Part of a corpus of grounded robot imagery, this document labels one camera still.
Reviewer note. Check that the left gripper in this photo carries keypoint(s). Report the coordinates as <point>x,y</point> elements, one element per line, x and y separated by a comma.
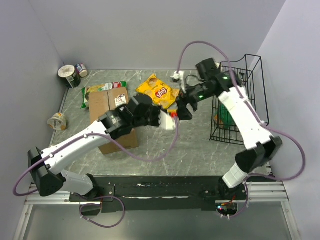
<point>156,109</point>

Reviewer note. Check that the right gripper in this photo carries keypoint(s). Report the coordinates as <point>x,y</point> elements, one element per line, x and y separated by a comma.
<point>182,101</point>

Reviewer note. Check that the brown cardboard box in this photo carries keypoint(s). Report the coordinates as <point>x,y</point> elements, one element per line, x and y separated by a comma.
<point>102,105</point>

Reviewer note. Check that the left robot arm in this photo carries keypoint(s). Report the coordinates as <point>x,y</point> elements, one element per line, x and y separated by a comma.
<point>49,172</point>

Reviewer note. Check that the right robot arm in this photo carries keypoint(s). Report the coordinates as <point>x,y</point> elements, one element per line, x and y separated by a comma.
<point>260,144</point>

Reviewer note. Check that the yellow Lays chips bag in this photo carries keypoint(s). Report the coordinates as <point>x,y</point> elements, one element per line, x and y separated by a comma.
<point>160,93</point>

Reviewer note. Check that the green object in basket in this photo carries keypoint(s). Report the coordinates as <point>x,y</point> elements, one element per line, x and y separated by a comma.
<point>222,118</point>

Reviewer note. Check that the green Chuba chips bag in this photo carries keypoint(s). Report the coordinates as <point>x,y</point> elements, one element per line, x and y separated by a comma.
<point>99,88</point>

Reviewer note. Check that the blue white can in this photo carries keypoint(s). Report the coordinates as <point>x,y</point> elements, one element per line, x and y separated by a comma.
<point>81,70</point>

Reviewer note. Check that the orange white cup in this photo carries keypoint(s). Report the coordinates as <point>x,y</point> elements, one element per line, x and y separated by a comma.
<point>58,122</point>

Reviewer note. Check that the dark cup white lid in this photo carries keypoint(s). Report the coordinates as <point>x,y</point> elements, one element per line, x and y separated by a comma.
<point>69,75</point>

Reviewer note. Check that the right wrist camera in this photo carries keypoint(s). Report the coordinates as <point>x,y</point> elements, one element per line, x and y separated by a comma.
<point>178,77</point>

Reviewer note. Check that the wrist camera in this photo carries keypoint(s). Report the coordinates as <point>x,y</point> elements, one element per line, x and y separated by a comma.
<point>166,122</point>
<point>178,77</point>

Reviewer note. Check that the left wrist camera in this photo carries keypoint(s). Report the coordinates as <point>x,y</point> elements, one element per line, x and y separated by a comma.
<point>166,122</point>

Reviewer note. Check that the black wire basket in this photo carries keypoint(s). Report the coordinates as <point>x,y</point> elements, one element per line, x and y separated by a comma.
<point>247,105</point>

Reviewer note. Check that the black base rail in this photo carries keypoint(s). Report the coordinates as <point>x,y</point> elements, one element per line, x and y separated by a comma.
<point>154,193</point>

